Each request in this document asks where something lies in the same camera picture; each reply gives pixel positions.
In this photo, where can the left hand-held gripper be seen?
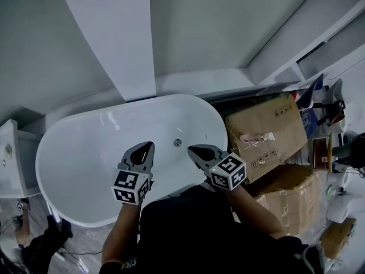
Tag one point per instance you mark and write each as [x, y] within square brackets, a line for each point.
[128, 185]

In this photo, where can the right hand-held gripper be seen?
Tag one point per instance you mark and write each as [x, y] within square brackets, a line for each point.
[228, 173]

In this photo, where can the person's left forearm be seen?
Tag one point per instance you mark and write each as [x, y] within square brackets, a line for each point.
[119, 233]

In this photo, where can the person's right forearm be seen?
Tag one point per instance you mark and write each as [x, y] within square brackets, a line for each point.
[253, 213]

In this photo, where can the white oval bathtub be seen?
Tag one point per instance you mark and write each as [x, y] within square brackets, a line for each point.
[94, 158]

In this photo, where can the clear spray bottle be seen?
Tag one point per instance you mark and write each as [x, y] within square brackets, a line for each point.
[256, 137]

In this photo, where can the plain cardboard box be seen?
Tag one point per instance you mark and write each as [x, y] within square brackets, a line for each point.
[265, 118]

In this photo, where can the person's black clothing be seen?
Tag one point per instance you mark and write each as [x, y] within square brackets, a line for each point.
[194, 233]

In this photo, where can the tape-wrapped cardboard box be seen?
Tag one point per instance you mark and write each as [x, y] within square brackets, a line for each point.
[288, 198]

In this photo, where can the white tubes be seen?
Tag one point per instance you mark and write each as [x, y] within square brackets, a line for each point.
[71, 261]

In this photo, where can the blue chair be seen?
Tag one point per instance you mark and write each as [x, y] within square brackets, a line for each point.
[309, 93]

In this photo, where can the white vanity cabinet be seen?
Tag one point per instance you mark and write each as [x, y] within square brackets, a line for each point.
[12, 164]

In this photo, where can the grey chair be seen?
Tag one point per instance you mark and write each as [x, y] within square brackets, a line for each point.
[335, 91]

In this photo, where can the small cardboard box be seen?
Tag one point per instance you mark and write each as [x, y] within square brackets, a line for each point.
[338, 238]

